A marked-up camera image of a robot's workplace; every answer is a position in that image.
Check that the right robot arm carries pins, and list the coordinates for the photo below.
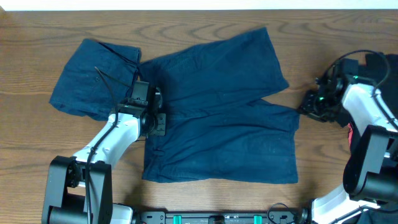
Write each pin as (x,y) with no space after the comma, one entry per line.
(362,97)

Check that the navy blue shorts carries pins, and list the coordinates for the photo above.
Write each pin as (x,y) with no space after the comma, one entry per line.
(218,123)

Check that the dark blue cloth pile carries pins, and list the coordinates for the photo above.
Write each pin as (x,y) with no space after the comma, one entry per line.
(378,217)

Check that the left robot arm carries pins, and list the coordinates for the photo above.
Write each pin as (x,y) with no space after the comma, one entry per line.
(79,188)

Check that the folded navy shorts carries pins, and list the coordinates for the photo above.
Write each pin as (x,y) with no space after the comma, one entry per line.
(97,76)

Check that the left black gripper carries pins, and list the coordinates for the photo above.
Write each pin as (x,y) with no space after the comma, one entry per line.
(161,129)

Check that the red cloth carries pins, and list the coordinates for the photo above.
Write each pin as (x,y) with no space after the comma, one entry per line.
(350,134)

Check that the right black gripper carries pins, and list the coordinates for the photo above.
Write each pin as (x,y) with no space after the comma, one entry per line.
(308,107)

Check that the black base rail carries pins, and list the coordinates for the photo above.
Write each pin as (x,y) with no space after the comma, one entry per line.
(278,213)

